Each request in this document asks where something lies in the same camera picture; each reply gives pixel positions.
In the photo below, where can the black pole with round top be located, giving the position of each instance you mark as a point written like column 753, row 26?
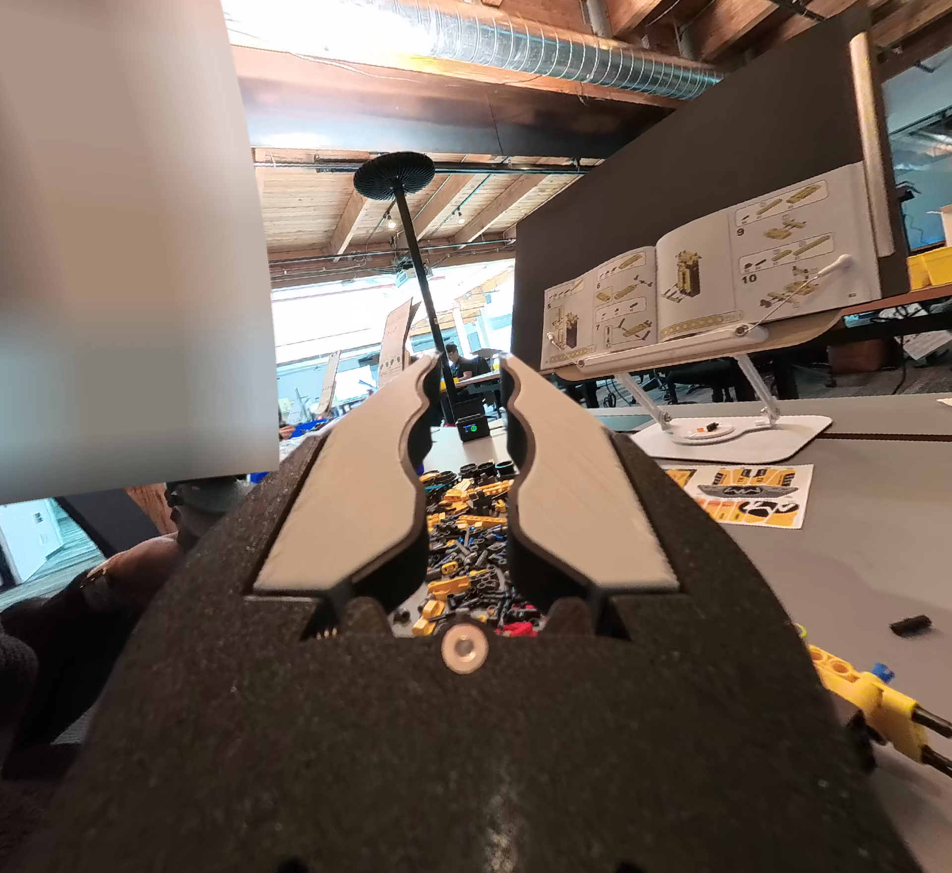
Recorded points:
column 394, row 174

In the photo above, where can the black device with lit screen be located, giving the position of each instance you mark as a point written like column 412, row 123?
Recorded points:
column 472, row 430

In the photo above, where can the person's left hand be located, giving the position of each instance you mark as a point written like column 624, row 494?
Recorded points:
column 137, row 562

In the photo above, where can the yellow storage bin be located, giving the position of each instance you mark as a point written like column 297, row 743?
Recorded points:
column 930, row 269

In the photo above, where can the yellow black toy assembly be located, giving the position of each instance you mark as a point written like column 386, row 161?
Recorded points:
column 877, row 694

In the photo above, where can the sticker sheet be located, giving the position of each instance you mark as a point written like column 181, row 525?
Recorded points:
column 744, row 497

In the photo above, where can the silver air duct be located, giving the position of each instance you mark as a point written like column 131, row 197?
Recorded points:
column 483, row 36

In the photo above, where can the person's left forearm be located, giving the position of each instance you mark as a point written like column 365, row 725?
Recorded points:
column 59, row 657

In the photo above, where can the building instruction booklet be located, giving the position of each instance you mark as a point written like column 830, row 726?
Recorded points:
column 699, row 271

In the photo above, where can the pile of toy building parts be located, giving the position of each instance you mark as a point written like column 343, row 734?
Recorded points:
column 465, row 497

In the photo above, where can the cardboard sheet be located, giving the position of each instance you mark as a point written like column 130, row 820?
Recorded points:
column 329, row 382
column 398, row 345

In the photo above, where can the black connector pin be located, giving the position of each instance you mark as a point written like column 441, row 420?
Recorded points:
column 912, row 625

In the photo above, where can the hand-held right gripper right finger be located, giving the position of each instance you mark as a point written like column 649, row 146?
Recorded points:
column 587, row 516

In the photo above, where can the white book stand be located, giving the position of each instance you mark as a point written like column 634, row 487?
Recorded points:
column 781, row 434

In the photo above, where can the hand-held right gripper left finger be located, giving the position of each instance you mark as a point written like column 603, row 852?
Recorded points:
column 342, row 516

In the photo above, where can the black desk divider panel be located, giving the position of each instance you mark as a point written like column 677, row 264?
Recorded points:
column 632, row 181

